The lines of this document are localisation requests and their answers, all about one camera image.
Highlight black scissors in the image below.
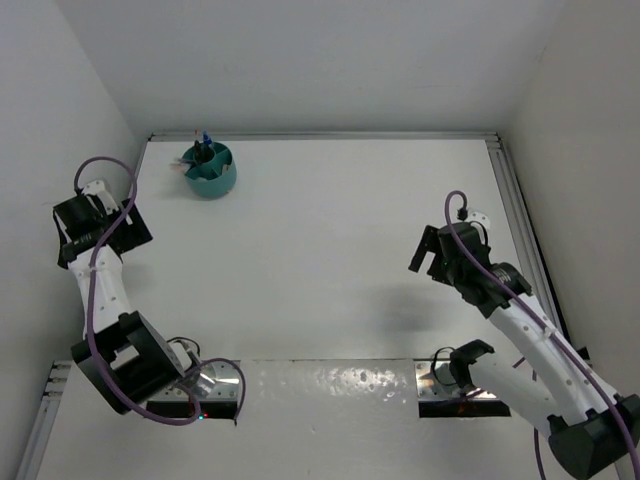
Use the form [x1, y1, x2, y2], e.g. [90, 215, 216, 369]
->
[193, 141, 213, 166]

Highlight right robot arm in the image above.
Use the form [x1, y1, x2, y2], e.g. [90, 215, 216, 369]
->
[409, 222, 639, 479]

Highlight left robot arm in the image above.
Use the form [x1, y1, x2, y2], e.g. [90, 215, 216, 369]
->
[53, 181, 186, 404]

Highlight teal divided pen holder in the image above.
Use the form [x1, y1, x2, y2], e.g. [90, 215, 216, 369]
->
[182, 142, 237, 200]

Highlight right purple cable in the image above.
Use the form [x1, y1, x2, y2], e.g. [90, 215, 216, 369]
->
[444, 189, 640, 480]

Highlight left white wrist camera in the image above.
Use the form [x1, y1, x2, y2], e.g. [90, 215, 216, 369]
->
[80, 179, 120, 215]

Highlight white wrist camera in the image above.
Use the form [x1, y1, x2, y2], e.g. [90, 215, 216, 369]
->
[80, 179, 120, 215]
[457, 208, 491, 231]

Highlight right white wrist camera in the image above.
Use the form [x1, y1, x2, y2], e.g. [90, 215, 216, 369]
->
[457, 208, 491, 231]

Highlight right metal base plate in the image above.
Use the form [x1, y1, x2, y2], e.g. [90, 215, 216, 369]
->
[414, 359, 498, 402]

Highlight metal base plate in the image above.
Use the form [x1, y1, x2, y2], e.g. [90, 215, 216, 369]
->
[160, 361, 240, 401]
[414, 359, 498, 402]

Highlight aluminium table frame rail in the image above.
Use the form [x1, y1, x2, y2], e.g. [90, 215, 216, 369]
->
[148, 130, 501, 142]

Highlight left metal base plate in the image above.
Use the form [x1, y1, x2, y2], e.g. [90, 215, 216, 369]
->
[160, 361, 240, 401]

